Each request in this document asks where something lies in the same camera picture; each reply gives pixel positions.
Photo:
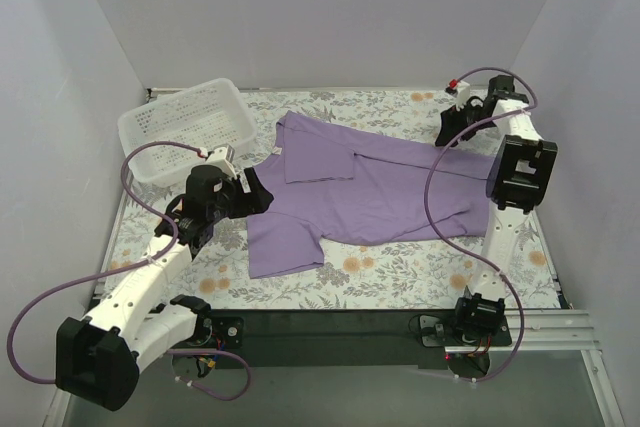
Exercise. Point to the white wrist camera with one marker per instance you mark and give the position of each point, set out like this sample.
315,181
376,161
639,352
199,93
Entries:
220,157
460,91

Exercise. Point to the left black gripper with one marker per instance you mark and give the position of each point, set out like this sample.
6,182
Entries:
248,192

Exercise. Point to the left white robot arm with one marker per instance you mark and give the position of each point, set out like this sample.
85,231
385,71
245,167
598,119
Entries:
100,357

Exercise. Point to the floral table mat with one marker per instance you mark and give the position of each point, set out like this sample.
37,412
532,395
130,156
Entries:
391,276

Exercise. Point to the purple t-shirt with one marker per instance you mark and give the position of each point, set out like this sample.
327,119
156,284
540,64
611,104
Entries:
354,187

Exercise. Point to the white plastic basket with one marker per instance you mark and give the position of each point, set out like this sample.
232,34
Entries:
207,115

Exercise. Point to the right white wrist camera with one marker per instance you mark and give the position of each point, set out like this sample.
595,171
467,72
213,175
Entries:
460,91

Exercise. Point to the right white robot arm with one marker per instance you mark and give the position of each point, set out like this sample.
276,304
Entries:
516,185

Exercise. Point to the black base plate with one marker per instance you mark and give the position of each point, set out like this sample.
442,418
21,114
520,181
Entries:
319,338

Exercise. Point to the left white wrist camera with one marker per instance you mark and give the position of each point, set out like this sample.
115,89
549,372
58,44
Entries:
220,157

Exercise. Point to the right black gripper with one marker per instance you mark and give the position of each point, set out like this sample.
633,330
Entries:
461,120

